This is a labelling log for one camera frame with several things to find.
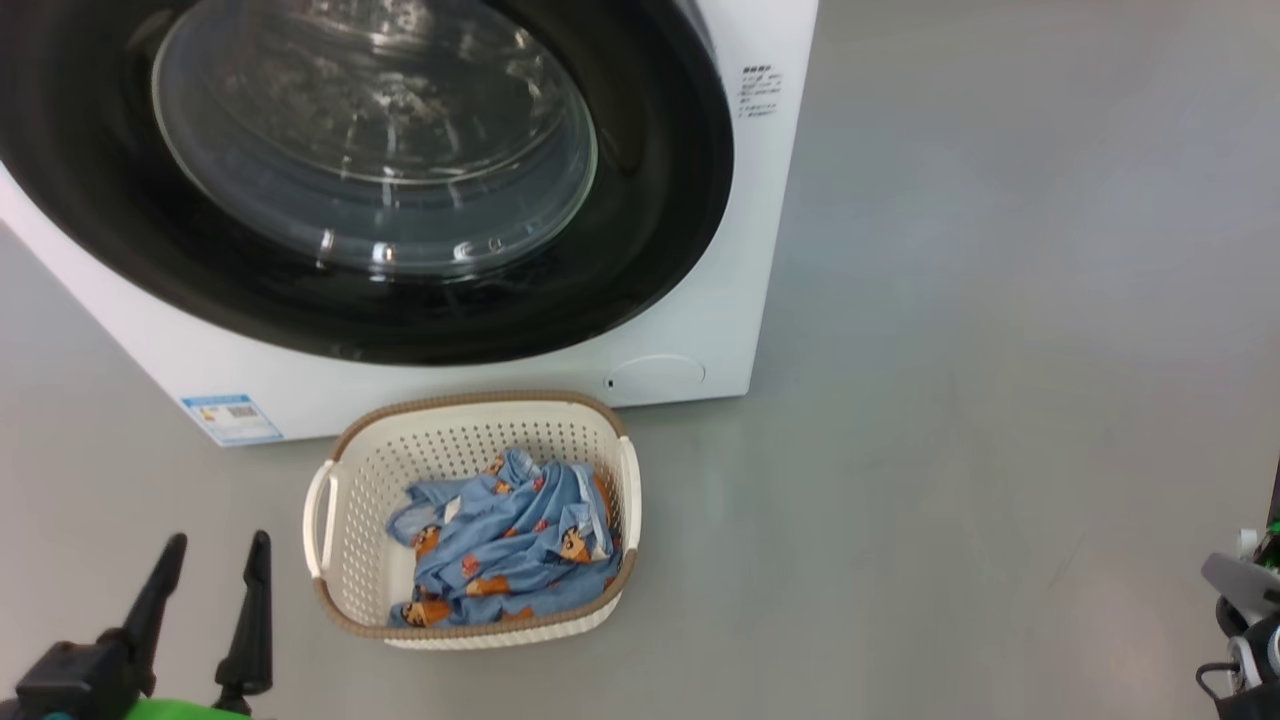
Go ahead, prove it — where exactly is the blue energy label sticker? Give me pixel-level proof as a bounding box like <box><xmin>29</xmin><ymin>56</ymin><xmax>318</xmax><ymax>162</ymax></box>
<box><xmin>182</xmin><ymin>394</ymin><xmax>284</xmax><ymax>446</ymax></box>

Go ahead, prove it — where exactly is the cream perforated basket brown rim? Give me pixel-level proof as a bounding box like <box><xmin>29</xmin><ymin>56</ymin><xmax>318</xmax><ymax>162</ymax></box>
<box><xmin>303</xmin><ymin>390</ymin><xmax>642</xmax><ymax>651</ymax></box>

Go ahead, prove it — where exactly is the round black glass washer door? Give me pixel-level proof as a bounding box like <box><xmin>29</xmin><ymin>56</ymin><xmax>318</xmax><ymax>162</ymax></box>
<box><xmin>0</xmin><ymin>0</ymin><xmax>736</xmax><ymax>366</ymax></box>

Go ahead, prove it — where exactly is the round white filter cover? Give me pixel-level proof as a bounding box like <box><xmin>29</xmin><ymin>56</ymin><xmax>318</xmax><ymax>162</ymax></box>
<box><xmin>605</xmin><ymin>355</ymin><xmax>706</xmax><ymax>393</ymax></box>

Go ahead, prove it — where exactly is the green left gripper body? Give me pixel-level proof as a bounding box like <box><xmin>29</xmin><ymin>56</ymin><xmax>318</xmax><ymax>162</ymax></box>
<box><xmin>118</xmin><ymin>698</ymin><xmax>251</xmax><ymax>720</ymax></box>

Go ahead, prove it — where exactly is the white front-load washing machine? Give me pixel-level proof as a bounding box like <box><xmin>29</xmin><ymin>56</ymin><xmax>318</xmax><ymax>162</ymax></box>
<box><xmin>0</xmin><ymin>0</ymin><xmax>819</xmax><ymax>447</ymax></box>

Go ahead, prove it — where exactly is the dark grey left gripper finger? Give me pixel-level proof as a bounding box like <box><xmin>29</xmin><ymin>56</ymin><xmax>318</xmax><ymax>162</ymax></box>
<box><xmin>214</xmin><ymin>530</ymin><xmax>274</xmax><ymax>714</ymax></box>
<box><xmin>98</xmin><ymin>533</ymin><xmax>189</xmax><ymax>696</ymax></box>

